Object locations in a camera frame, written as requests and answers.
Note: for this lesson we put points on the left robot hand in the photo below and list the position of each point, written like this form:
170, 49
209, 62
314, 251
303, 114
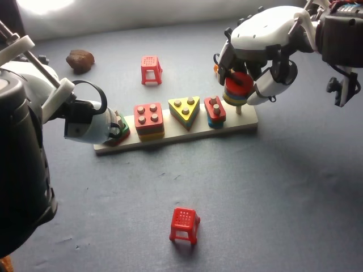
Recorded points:
85, 130

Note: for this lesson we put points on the red plastic toy stool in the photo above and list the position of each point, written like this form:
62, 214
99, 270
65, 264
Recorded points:
149, 61
184, 218

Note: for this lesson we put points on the brown rock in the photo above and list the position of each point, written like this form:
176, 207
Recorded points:
79, 61

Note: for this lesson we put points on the red oblong block stack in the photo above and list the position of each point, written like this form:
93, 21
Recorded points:
210, 109

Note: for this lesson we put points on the white backdrop cloth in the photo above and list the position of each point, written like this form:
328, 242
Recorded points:
141, 14

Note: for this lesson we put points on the yellow triangle block stack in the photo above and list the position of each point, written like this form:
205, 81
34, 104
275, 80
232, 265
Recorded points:
183, 105

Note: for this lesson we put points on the red round disc stack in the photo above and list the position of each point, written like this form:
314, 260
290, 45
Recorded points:
238, 83

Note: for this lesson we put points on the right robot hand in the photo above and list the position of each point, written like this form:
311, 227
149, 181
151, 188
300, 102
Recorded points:
266, 31

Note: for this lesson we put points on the wooden shape sorter board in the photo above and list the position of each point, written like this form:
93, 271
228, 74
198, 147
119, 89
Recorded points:
241, 122

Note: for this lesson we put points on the grey table cloth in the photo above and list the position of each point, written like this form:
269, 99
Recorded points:
255, 184

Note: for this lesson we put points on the orange toy piece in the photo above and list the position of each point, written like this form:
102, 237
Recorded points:
215, 68

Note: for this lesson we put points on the red square block stack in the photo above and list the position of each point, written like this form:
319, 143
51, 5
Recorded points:
147, 114

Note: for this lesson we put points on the green cross block stack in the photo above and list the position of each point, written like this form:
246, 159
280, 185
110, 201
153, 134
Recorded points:
124, 134

